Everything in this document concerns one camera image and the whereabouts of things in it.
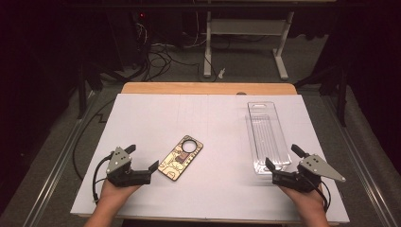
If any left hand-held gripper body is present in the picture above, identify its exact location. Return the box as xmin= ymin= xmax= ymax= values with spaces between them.
xmin=105 ymin=146 xmax=152 ymax=187

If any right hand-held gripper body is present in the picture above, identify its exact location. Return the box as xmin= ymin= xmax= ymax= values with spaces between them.
xmin=271 ymin=153 xmax=347 ymax=194

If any person's left hand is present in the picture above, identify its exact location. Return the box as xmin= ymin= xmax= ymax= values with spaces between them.
xmin=99 ymin=179 xmax=142 ymax=206

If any person's right hand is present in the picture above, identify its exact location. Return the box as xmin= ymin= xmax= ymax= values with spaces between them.
xmin=278 ymin=183 xmax=331 ymax=216

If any clear plastic packaging box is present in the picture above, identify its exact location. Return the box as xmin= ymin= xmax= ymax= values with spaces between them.
xmin=245 ymin=100 xmax=293 ymax=176

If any white paper sheet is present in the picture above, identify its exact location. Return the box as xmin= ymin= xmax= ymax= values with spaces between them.
xmin=70 ymin=93 xmax=350 ymax=225

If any black metal stand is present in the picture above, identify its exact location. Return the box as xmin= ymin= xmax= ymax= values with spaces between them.
xmin=75 ymin=61 xmax=127 ymax=120
xmin=294 ymin=64 xmax=350 ymax=128

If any wooden table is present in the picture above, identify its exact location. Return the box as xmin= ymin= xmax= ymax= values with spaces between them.
xmin=77 ymin=81 xmax=340 ymax=227

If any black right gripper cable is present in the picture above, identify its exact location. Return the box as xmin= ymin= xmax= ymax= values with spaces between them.
xmin=306 ymin=174 xmax=332 ymax=213

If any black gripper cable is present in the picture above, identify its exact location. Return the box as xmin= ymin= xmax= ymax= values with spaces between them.
xmin=91 ymin=150 xmax=115 ymax=204
xmin=306 ymin=174 xmax=332 ymax=213

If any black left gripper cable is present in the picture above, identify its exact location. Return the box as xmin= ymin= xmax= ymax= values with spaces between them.
xmin=91 ymin=150 xmax=115 ymax=204

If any black floor cable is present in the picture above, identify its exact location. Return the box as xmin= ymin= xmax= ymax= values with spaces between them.
xmin=72 ymin=97 xmax=117 ymax=182

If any metal floor rail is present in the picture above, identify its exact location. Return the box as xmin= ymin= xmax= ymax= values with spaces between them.
xmin=22 ymin=91 xmax=98 ymax=227
xmin=320 ymin=94 xmax=399 ymax=227

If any tangle of black floor cables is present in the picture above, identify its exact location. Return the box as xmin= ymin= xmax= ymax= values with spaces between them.
xmin=135 ymin=44 xmax=219 ymax=83

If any white cable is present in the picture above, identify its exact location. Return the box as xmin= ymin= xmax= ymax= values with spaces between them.
xmin=135 ymin=22 xmax=149 ymax=45

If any white metal desk frame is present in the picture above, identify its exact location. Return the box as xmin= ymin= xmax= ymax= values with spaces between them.
xmin=202 ymin=10 xmax=296 ymax=81

